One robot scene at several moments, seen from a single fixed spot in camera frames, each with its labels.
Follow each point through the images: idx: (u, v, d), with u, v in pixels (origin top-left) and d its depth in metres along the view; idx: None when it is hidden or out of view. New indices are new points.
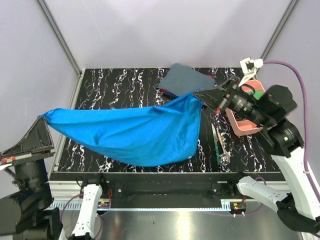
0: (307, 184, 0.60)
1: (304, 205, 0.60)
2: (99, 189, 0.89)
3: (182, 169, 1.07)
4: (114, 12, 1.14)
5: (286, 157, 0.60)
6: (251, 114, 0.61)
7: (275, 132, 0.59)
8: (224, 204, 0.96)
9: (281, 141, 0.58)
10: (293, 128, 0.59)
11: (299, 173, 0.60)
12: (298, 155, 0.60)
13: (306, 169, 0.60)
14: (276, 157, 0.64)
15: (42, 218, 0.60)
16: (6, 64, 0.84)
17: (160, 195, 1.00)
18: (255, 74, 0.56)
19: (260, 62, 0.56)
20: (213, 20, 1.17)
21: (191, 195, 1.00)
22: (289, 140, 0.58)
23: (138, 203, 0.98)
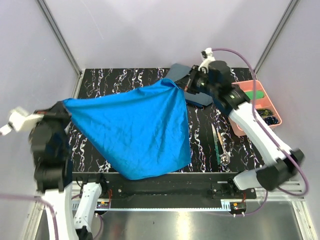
0: (260, 131, 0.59)
1: (266, 154, 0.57)
2: (98, 187, 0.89)
3: (182, 169, 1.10)
4: (114, 13, 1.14)
5: (235, 110, 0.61)
6: (207, 87, 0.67)
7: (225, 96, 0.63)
8: (224, 204, 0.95)
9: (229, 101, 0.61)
10: (243, 93, 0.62)
11: (250, 123, 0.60)
12: (247, 108, 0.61)
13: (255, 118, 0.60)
14: (231, 118, 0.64)
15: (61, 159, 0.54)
16: (7, 64, 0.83)
17: (160, 195, 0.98)
18: (210, 57, 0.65)
19: (209, 50, 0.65)
20: (212, 20, 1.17)
21: (191, 195, 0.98)
22: (236, 98, 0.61)
23: (138, 203, 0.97)
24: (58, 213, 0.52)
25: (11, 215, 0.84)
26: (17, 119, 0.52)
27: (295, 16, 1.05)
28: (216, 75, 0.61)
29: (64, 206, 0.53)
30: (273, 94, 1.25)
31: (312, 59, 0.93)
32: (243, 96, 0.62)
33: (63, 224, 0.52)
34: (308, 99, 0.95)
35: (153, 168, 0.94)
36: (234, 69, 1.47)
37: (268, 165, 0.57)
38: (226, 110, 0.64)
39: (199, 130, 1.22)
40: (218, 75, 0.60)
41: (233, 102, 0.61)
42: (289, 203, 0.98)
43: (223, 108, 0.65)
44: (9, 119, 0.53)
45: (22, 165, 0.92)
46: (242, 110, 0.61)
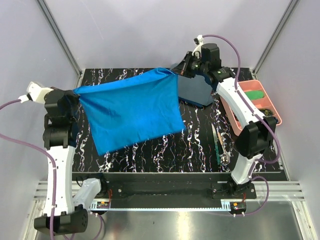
0: (239, 99, 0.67)
1: (243, 119, 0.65)
2: (98, 181, 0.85)
3: (182, 169, 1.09)
4: (114, 12, 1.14)
5: (220, 82, 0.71)
6: (200, 67, 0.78)
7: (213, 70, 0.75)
8: (224, 204, 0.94)
9: (216, 74, 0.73)
10: (229, 70, 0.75)
11: (232, 93, 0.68)
12: (230, 81, 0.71)
13: (236, 88, 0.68)
14: (219, 92, 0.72)
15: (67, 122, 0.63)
16: (7, 64, 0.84)
17: (160, 195, 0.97)
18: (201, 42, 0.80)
19: (201, 37, 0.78)
20: (212, 20, 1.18)
21: (191, 195, 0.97)
22: (222, 72, 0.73)
23: (137, 203, 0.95)
24: (59, 169, 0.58)
25: (12, 214, 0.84)
26: (34, 89, 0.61)
27: (295, 15, 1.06)
28: (207, 53, 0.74)
29: (65, 165, 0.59)
30: (273, 94, 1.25)
31: (312, 59, 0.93)
32: (228, 72, 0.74)
33: (62, 181, 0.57)
34: (308, 99, 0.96)
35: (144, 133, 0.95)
36: (234, 69, 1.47)
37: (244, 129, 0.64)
38: (213, 85, 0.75)
39: (199, 130, 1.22)
40: (208, 53, 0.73)
41: (219, 74, 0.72)
42: (289, 203, 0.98)
43: (211, 84, 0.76)
44: (27, 90, 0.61)
45: (23, 165, 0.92)
46: (225, 81, 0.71)
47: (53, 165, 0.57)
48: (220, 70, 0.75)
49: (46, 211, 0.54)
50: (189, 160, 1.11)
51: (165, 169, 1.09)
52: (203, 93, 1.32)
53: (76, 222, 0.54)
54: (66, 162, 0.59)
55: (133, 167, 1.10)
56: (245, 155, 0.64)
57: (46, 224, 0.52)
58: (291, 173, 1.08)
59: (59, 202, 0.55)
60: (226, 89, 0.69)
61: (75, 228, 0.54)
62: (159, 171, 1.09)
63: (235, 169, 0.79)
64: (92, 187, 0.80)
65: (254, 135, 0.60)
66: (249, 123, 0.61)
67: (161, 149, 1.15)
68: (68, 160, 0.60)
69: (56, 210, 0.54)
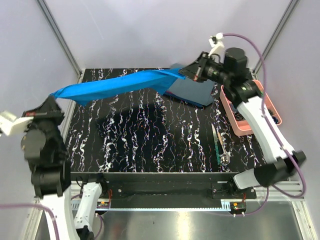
0: (265, 126, 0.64)
1: (268, 151, 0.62)
2: (99, 187, 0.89)
3: (182, 169, 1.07)
4: (114, 12, 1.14)
5: (244, 102, 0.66)
6: (219, 76, 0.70)
7: (236, 85, 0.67)
8: (224, 204, 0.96)
9: (240, 92, 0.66)
10: (254, 84, 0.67)
11: (258, 118, 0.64)
12: (257, 102, 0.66)
13: (263, 113, 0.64)
14: (240, 110, 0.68)
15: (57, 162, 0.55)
16: (7, 64, 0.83)
17: (160, 195, 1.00)
18: (220, 44, 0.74)
19: (220, 35, 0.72)
20: (212, 20, 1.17)
21: (191, 195, 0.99)
22: (248, 90, 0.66)
23: (138, 203, 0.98)
24: (58, 219, 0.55)
25: (11, 215, 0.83)
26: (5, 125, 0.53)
27: (295, 15, 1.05)
28: (232, 64, 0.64)
29: (64, 211, 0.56)
30: (273, 94, 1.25)
31: (312, 59, 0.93)
32: (254, 88, 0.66)
33: (64, 229, 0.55)
34: (308, 99, 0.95)
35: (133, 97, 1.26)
36: None
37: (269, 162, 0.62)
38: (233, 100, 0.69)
39: (199, 130, 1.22)
40: (234, 63, 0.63)
41: (243, 92, 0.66)
42: (289, 203, 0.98)
43: (232, 100, 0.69)
44: None
45: (23, 165, 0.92)
46: (251, 102, 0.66)
47: (51, 217, 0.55)
48: (245, 85, 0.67)
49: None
50: (188, 160, 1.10)
51: (165, 169, 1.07)
52: (203, 94, 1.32)
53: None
54: (63, 208, 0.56)
55: (133, 167, 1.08)
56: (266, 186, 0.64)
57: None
58: None
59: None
60: (253, 113, 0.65)
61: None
62: (159, 171, 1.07)
63: (241, 176, 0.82)
64: (94, 196, 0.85)
65: (281, 172, 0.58)
66: (278, 159, 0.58)
67: (161, 149, 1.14)
68: (65, 205, 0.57)
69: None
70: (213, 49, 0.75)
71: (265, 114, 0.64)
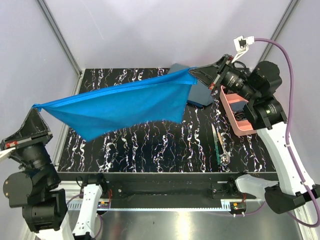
0: (288, 157, 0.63)
1: (286, 182, 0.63)
2: (99, 189, 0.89)
3: (182, 169, 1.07)
4: (114, 12, 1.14)
5: (268, 128, 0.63)
6: (242, 89, 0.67)
7: (261, 106, 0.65)
8: (224, 204, 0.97)
9: (263, 115, 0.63)
10: (279, 106, 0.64)
11: (280, 146, 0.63)
12: (281, 129, 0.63)
13: (287, 142, 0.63)
14: (260, 133, 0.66)
15: (50, 196, 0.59)
16: (7, 64, 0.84)
17: (160, 195, 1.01)
18: (247, 50, 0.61)
19: (251, 40, 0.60)
20: (212, 20, 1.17)
21: (191, 195, 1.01)
22: (272, 113, 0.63)
23: (138, 203, 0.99)
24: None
25: (11, 215, 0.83)
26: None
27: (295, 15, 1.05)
28: (265, 85, 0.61)
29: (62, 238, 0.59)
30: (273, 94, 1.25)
31: None
32: (278, 110, 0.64)
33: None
34: None
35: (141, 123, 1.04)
36: None
37: (285, 192, 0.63)
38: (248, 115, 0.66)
39: (199, 130, 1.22)
40: (265, 86, 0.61)
41: (268, 115, 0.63)
42: None
43: (252, 121, 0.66)
44: None
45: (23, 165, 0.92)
46: (276, 129, 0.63)
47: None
48: (270, 106, 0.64)
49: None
50: (189, 160, 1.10)
51: (165, 169, 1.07)
52: (202, 94, 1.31)
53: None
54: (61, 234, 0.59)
55: (133, 167, 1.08)
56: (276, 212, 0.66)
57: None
58: None
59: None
60: (275, 141, 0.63)
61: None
62: (159, 171, 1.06)
63: (246, 182, 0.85)
64: (96, 199, 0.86)
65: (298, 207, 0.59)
66: (297, 194, 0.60)
67: (161, 149, 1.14)
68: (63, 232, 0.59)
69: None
70: (237, 54, 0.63)
71: (289, 144, 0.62)
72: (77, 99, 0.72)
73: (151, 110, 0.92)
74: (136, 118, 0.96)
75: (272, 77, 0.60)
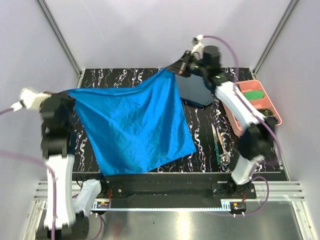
0: (238, 101, 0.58)
1: (243, 121, 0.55)
2: (98, 184, 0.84)
3: (182, 169, 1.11)
4: (114, 12, 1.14)
5: (218, 86, 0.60)
6: (200, 71, 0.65)
7: (211, 76, 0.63)
8: (224, 204, 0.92)
9: (215, 82, 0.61)
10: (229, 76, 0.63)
11: (230, 94, 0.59)
12: (229, 85, 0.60)
13: (234, 90, 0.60)
14: (216, 96, 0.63)
15: (67, 129, 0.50)
16: (7, 64, 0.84)
17: (160, 195, 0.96)
18: (201, 45, 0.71)
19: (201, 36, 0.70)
20: (212, 20, 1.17)
21: (191, 194, 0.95)
22: (223, 79, 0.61)
23: (138, 203, 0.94)
24: (59, 180, 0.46)
25: (11, 215, 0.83)
26: (28, 97, 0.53)
27: (295, 15, 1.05)
28: (207, 58, 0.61)
29: (66, 174, 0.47)
30: (273, 93, 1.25)
31: (312, 59, 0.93)
32: (228, 77, 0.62)
33: (63, 195, 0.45)
34: (308, 99, 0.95)
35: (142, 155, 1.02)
36: (234, 69, 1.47)
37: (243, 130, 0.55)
38: (211, 90, 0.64)
39: (199, 130, 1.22)
40: (209, 59, 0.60)
41: (216, 82, 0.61)
42: (289, 202, 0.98)
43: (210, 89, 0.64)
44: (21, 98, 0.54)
45: (23, 165, 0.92)
46: (225, 83, 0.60)
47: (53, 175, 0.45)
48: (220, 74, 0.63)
49: (45, 222, 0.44)
50: (189, 160, 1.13)
51: (165, 169, 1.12)
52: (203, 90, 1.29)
53: (79, 233, 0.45)
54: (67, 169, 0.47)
55: None
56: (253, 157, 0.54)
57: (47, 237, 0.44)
58: (291, 173, 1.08)
59: (61, 213, 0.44)
60: (224, 91, 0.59)
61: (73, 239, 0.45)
62: (159, 170, 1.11)
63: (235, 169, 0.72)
64: (93, 189, 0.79)
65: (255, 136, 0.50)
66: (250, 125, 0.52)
67: None
68: (68, 171, 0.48)
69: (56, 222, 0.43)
70: (194, 49, 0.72)
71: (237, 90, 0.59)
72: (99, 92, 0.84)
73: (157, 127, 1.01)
74: (145, 140, 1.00)
75: (214, 52, 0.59)
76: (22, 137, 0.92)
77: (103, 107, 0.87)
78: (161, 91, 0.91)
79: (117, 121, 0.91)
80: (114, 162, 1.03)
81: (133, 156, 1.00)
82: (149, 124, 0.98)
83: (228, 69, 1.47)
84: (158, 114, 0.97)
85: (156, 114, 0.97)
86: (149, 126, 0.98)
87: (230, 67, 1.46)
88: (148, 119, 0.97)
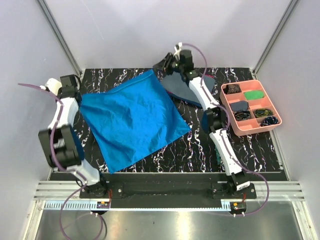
0: (203, 93, 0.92)
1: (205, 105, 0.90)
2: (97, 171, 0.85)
3: (182, 169, 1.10)
4: (114, 12, 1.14)
5: (190, 80, 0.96)
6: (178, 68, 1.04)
7: (186, 73, 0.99)
8: (224, 204, 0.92)
9: (188, 75, 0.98)
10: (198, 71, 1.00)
11: (198, 88, 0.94)
12: (197, 80, 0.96)
13: (201, 84, 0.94)
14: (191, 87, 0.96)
15: None
16: (8, 65, 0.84)
17: (160, 195, 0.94)
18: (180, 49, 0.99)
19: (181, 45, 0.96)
20: (212, 20, 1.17)
21: (191, 195, 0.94)
22: (193, 73, 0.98)
23: (139, 203, 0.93)
24: (65, 107, 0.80)
25: (12, 215, 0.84)
26: (52, 82, 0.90)
27: (295, 16, 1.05)
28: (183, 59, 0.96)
29: (68, 105, 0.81)
30: (273, 93, 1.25)
31: (312, 59, 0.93)
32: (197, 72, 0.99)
33: (65, 113, 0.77)
34: (308, 99, 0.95)
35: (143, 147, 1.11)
36: (234, 69, 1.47)
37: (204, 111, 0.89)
38: (186, 82, 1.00)
39: (199, 130, 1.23)
40: (183, 60, 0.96)
41: (189, 76, 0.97)
42: (289, 202, 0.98)
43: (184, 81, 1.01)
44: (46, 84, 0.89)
45: (23, 165, 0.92)
46: (195, 79, 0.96)
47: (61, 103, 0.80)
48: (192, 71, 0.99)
49: (49, 126, 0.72)
50: (189, 160, 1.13)
51: (165, 169, 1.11)
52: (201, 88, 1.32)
53: (72, 138, 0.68)
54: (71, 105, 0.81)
55: (133, 167, 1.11)
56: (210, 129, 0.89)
57: (48, 136, 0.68)
58: (291, 173, 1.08)
59: (62, 120, 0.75)
60: (194, 85, 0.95)
61: (70, 145, 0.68)
62: (159, 171, 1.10)
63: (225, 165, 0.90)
64: (91, 168, 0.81)
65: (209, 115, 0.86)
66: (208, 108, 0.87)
67: (161, 149, 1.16)
68: (71, 105, 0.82)
69: (58, 124, 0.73)
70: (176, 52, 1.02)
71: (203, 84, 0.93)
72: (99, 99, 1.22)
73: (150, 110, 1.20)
74: (141, 124, 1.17)
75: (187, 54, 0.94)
76: (22, 137, 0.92)
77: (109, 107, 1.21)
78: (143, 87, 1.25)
79: (120, 114, 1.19)
80: (117, 151, 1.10)
81: (132, 138, 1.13)
82: (142, 109, 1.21)
83: (229, 69, 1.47)
84: (154, 110, 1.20)
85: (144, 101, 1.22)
86: (144, 110, 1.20)
87: (230, 67, 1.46)
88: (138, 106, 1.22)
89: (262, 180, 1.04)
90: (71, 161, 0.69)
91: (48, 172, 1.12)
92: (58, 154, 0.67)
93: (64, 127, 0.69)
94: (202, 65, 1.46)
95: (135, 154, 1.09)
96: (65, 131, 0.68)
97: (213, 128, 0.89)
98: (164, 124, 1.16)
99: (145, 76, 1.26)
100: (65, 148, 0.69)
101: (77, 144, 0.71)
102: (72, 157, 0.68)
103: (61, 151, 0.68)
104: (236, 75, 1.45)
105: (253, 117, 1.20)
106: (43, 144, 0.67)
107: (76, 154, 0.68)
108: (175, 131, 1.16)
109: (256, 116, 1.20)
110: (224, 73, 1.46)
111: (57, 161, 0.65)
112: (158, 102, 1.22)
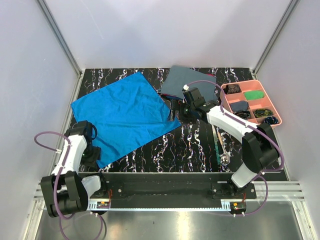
0: (228, 119, 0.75)
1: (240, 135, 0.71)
2: (97, 178, 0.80)
3: (182, 169, 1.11)
4: (114, 13, 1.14)
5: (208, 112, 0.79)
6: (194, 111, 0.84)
7: (199, 106, 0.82)
8: (224, 204, 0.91)
9: (202, 107, 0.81)
10: (212, 101, 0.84)
11: (221, 116, 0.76)
12: (216, 110, 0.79)
13: (223, 111, 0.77)
14: (215, 122, 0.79)
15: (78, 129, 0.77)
16: (7, 65, 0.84)
17: (160, 195, 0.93)
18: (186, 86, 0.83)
19: (185, 87, 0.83)
20: (211, 20, 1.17)
21: (191, 195, 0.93)
22: (207, 105, 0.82)
23: (138, 203, 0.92)
24: (73, 147, 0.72)
25: (12, 215, 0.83)
26: None
27: (295, 15, 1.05)
28: (190, 98, 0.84)
29: (76, 145, 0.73)
30: (273, 93, 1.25)
31: (313, 59, 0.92)
32: (211, 102, 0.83)
33: (71, 156, 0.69)
34: (308, 99, 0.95)
35: (132, 140, 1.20)
36: (234, 69, 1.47)
37: (248, 152, 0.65)
38: (203, 118, 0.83)
39: (199, 130, 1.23)
40: (191, 98, 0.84)
41: (203, 108, 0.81)
42: (289, 202, 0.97)
43: (200, 117, 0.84)
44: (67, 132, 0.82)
45: (23, 165, 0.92)
46: (211, 110, 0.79)
47: (68, 141, 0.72)
48: (205, 103, 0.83)
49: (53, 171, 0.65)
50: (189, 160, 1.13)
51: (165, 169, 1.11)
52: (206, 87, 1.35)
53: (76, 187, 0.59)
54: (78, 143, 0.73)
55: (133, 167, 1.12)
56: (256, 171, 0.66)
57: (51, 185, 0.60)
58: (291, 173, 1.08)
59: (67, 165, 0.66)
60: (216, 116, 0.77)
61: (73, 195, 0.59)
62: (159, 171, 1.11)
63: (237, 173, 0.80)
64: (92, 182, 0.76)
65: (255, 146, 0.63)
66: (248, 134, 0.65)
67: (161, 149, 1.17)
68: (79, 146, 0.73)
69: (62, 171, 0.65)
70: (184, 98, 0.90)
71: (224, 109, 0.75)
72: (89, 101, 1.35)
73: (138, 110, 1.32)
74: (130, 120, 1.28)
75: (195, 95, 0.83)
76: (22, 137, 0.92)
77: (100, 107, 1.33)
78: (130, 89, 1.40)
79: (110, 112, 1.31)
80: (107, 147, 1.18)
81: (120, 133, 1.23)
82: (131, 109, 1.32)
83: (229, 69, 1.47)
84: (140, 107, 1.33)
85: (130, 100, 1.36)
86: (132, 110, 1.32)
87: (230, 67, 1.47)
88: (126, 104, 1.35)
89: (262, 180, 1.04)
90: (73, 211, 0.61)
91: (49, 171, 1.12)
92: (59, 202, 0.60)
93: (69, 174, 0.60)
94: (202, 65, 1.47)
95: (125, 148, 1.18)
96: (70, 180, 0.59)
97: (265, 166, 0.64)
98: (152, 119, 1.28)
99: (132, 81, 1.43)
100: (68, 197, 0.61)
101: (83, 189, 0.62)
102: (75, 207, 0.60)
103: (63, 200, 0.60)
104: (236, 75, 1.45)
105: (253, 117, 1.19)
106: (44, 192, 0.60)
107: (79, 205, 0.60)
108: (166, 123, 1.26)
109: (256, 116, 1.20)
110: (224, 73, 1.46)
111: (58, 210, 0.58)
112: (145, 103, 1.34)
